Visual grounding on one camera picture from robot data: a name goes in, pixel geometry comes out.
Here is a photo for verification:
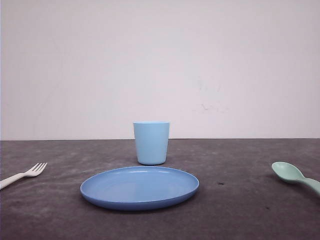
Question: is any mint green plastic spoon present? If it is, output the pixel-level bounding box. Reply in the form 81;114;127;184
271;161;320;196

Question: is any light blue plastic cup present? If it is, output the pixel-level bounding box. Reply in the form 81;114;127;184
133;121;170;166

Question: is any blue plastic plate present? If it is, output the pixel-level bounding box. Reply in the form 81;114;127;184
80;166;200;211

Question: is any white plastic fork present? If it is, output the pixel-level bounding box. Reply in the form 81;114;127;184
0;162;48;190

